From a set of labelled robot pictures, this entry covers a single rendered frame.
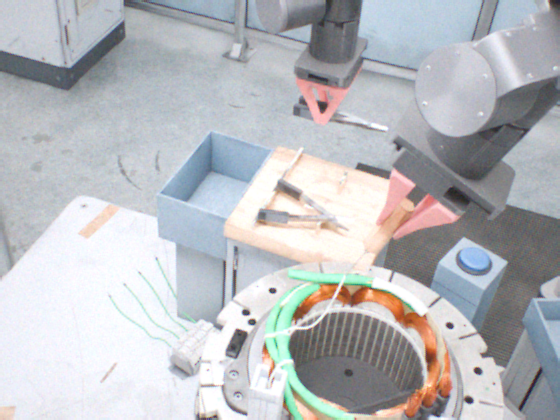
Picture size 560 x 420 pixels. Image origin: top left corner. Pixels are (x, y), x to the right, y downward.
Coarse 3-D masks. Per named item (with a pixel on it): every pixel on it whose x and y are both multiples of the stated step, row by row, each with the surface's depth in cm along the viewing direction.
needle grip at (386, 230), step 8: (408, 200) 62; (400, 208) 62; (408, 208) 62; (392, 216) 62; (400, 216) 62; (408, 216) 62; (384, 224) 63; (392, 224) 63; (400, 224) 63; (376, 232) 64; (384, 232) 63; (392, 232) 63; (368, 240) 65; (376, 240) 64; (384, 240) 64; (368, 248) 65; (376, 248) 65
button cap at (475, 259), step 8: (464, 248) 101; (472, 248) 101; (464, 256) 100; (472, 256) 100; (480, 256) 100; (488, 256) 100; (464, 264) 99; (472, 264) 99; (480, 264) 99; (488, 264) 99
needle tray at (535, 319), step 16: (544, 304) 93; (528, 320) 93; (544, 320) 90; (528, 336) 93; (544, 336) 89; (544, 352) 89; (544, 368) 89; (544, 384) 92; (544, 400) 92; (528, 416) 96; (544, 416) 92
